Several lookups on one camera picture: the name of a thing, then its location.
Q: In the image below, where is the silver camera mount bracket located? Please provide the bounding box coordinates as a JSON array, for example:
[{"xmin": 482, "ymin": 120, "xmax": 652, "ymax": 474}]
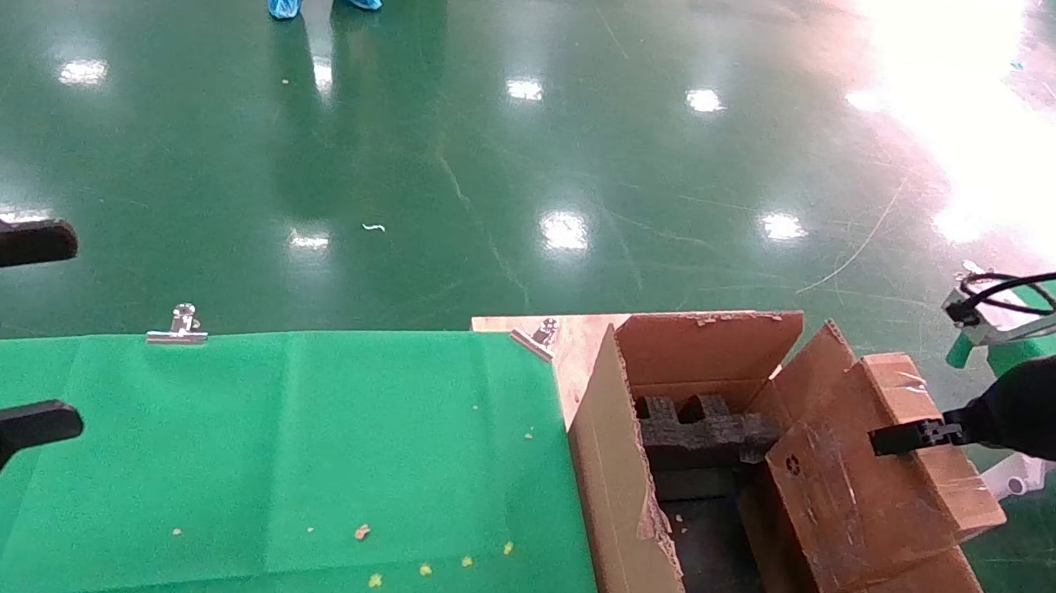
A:
[{"xmin": 938, "ymin": 277, "xmax": 1056, "ymax": 357}]

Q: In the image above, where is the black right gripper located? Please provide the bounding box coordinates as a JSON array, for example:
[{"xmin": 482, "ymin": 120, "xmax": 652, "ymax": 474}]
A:
[{"xmin": 866, "ymin": 318, "xmax": 1056, "ymax": 479}]

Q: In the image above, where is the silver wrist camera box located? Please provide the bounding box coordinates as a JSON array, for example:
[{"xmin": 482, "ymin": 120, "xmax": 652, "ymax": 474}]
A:
[{"xmin": 938, "ymin": 283, "xmax": 998, "ymax": 346}]

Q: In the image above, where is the black foam insert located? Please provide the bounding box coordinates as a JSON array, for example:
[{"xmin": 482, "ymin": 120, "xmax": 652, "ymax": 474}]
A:
[{"xmin": 626, "ymin": 383, "xmax": 783, "ymax": 484}]

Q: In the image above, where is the white table leg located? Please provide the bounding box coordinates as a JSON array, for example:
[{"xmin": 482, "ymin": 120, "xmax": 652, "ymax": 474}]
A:
[{"xmin": 977, "ymin": 448, "xmax": 1056, "ymax": 508}]

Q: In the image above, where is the small brown cardboard box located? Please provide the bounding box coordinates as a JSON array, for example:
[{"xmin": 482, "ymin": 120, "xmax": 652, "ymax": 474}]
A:
[{"xmin": 747, "ymin": 337, "xmax": 1026, "ymax": 593}]

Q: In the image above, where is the black foam carton liner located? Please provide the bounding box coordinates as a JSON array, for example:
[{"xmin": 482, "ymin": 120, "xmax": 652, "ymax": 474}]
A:
[{"xmin": 643, "ymin": 459, "xmax": 794, "ymax": 593}]

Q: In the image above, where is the silver binder clip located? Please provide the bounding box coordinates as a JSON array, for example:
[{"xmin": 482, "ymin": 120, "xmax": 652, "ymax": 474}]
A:
[
  {"xmin": 506, "ymin": 313, "xmax": 561, "ymax": 363},
  {"xmin": 144, "ymin": 298, "xmax": 213, "ymax": 352}
]

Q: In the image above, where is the large open cardboard carton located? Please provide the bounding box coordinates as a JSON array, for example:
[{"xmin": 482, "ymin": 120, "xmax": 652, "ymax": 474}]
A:
[{"xmin": 547, "ymin": 285, "xmax": 1056, "ymax": 593}]

